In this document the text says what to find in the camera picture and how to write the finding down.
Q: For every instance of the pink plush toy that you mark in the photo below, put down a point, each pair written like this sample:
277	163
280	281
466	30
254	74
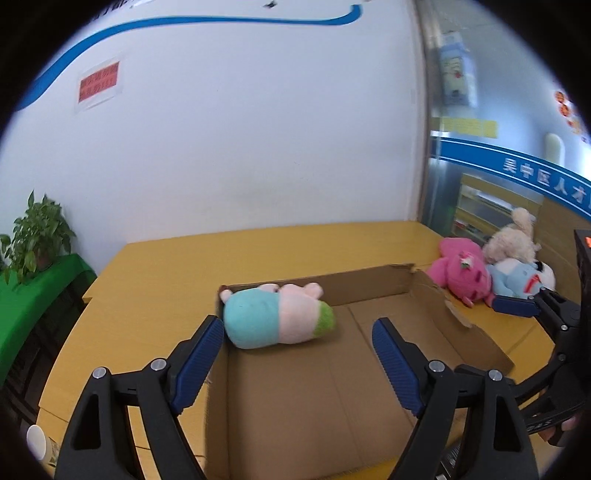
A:
461	277

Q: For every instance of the wooden cabinet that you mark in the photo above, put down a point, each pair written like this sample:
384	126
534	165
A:
561	230

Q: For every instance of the white paper cup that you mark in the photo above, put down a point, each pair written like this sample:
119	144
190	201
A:
39	445

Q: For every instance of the brown cardboard box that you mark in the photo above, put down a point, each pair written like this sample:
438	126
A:
300	392

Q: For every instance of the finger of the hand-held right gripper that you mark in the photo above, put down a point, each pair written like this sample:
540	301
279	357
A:
542	378
515	305

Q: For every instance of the yellow sticky notes row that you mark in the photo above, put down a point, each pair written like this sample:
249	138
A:
466	126

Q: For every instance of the cartoon sheep poster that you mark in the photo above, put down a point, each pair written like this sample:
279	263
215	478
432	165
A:
455	69

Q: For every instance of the red wall sign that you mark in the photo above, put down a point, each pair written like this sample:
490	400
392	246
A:
99	85

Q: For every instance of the blue wave wall decal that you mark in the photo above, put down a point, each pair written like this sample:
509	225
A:
138	30

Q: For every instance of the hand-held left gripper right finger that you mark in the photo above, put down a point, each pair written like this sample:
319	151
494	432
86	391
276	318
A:
397	364

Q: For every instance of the blue banner strip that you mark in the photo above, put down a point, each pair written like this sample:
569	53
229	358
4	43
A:
485	159

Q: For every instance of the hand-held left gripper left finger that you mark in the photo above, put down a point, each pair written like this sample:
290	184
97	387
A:
198	364

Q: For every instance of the orange window stickers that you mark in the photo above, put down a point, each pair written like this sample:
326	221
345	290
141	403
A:
570	115

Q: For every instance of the beige rabbit plush toy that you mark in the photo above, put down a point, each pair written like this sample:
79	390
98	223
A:
508	244

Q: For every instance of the teal pink pig plush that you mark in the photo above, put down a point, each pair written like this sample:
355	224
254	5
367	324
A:
258	323

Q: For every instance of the large potted green plant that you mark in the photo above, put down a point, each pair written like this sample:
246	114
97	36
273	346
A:
41	230

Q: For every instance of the blue white plush toy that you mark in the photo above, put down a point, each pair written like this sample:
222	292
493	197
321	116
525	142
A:
512	277

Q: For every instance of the wooden desk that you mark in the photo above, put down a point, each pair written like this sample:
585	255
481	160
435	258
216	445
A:
161	267

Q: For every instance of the green table cloth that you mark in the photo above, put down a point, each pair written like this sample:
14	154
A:
27	304

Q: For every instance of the person's right hand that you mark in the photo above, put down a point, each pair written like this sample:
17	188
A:
571	423

